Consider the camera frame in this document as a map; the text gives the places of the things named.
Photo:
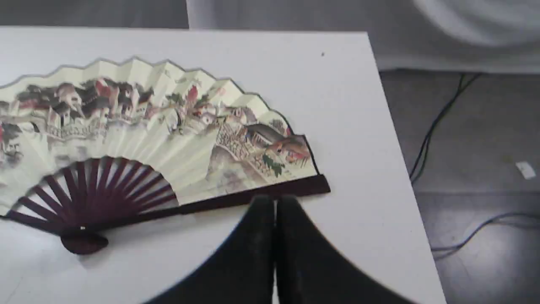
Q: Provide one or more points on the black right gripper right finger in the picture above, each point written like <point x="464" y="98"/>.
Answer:
<point x="309" y="270"/>

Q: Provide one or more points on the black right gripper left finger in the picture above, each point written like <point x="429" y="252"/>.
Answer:
<point x="241" y="270"/>

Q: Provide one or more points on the painted paper folding fan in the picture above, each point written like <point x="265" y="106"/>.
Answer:
<point x="87" y="149"/>

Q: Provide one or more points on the white tag on floor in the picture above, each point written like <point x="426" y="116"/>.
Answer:
<point x="526" y="170"/>

